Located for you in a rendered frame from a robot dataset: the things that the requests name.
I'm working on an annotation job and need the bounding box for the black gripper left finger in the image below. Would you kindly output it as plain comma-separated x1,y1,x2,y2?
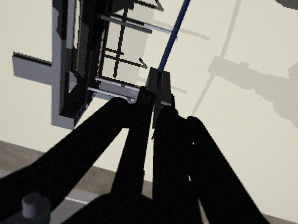
0,67,158,224

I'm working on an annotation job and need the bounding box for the blue cable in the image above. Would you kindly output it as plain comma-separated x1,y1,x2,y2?
157,0,191,88

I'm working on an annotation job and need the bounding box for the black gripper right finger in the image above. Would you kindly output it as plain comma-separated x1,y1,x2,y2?
151,70,270,224

